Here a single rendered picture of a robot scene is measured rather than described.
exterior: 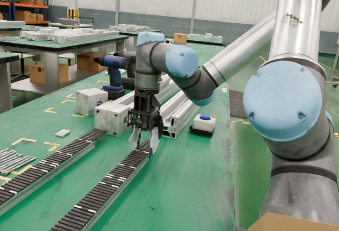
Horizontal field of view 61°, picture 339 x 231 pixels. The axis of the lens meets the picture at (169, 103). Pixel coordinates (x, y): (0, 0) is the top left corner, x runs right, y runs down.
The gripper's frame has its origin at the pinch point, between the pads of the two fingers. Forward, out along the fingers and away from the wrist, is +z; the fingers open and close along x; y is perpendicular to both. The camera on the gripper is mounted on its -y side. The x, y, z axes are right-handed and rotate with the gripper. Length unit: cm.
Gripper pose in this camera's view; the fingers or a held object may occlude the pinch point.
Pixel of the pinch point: (145, 147)
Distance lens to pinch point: 92.9
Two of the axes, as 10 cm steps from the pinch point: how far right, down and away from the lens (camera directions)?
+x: 9.5, 1.7, -2.7
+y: -3.0, 2.5, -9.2
